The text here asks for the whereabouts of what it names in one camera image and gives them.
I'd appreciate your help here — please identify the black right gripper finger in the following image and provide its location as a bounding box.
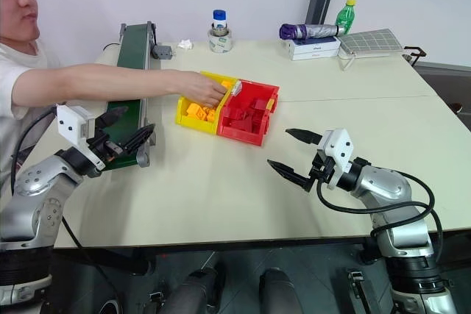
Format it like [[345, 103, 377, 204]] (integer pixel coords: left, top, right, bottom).
[[266, 159, 313, 193], [285, 128, 322, 146]]

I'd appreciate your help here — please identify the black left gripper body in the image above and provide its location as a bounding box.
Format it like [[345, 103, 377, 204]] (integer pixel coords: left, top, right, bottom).
[[86, 128, 128, 163]]

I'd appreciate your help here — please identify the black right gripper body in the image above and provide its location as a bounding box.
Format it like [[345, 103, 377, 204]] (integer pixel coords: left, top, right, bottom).
[[308, 149, 337, 183]]

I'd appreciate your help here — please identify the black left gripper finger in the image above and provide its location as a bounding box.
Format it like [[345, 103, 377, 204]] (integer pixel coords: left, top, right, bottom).
[[122, 124, 157, 154], [96, 105, 130, 129]]

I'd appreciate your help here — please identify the green conveyor belt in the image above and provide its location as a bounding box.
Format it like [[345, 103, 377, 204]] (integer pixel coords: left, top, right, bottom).
[[99, 21, 159, 171]]

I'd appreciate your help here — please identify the person's right hand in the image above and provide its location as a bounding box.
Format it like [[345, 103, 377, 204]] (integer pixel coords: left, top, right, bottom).
[[179, 71, 227, 109]]

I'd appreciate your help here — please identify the yellow plastic bin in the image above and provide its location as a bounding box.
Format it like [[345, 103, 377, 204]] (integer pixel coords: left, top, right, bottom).
[[174, 70, 242, 136]]

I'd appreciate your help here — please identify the red plastic bin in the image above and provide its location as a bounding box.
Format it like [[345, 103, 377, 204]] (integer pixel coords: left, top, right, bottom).
[[216, 79, 281, 147]]

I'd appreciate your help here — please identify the white phone box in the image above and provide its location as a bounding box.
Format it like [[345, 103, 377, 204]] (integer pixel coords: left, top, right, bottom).
[[289, 48, 341, 62], [284, 35, 341, 53]]

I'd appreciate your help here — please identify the folded purple grey umbrella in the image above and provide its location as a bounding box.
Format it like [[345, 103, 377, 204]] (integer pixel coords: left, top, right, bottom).
[[278, 22, 351, 40]]

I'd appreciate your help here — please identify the person in white t-shirt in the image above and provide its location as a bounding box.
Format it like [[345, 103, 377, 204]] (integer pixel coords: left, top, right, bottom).
[[0, 0, 65, 197]]

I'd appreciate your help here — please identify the dark rounded shape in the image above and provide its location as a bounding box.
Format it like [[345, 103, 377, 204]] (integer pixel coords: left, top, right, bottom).
[[258, 266, 305, 314], [166, 265, 226, 314]]

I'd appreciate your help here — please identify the grey checked tray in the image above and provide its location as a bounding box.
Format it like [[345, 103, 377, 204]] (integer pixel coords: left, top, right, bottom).
[[336, 27, 405, 72]]

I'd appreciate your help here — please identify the white tape roll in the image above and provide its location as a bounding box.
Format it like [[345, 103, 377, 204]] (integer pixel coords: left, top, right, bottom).
[[206, 26, 235, 54]]

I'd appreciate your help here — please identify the green plastic bottle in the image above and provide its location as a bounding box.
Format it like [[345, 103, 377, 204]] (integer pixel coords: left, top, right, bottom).
[[335, 0, 358, 34]]

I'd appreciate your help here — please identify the black table clamp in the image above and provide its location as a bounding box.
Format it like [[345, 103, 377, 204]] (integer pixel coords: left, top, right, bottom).
[[402, 46, 428, 69]]

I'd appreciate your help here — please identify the white bottle with blue cap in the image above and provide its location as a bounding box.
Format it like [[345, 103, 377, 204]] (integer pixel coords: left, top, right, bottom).
[[210, 9, 227, 38]]

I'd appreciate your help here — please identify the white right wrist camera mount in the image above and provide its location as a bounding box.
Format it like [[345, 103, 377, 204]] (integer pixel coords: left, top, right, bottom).
[[316, 128, 355, 191]]

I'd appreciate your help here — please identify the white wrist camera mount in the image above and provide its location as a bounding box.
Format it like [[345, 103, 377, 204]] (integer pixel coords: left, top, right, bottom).
[[56, 104, 105, 171], [316, 128, 355, 191]]

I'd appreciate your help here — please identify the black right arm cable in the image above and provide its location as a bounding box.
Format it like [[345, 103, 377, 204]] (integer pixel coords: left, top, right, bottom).
[[316, 170, 445, 267]]

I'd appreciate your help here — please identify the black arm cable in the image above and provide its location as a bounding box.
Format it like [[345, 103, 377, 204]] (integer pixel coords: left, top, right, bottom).
[[316, 170, 445, 267], [10, 106, 60, 197]]

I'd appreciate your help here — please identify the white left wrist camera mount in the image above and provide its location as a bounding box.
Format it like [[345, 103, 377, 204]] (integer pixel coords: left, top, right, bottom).
[[56, 104, 105, 171]]

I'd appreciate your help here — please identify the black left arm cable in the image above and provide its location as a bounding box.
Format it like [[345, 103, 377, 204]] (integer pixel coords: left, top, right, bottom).
[[10, 106, 60, 197]]

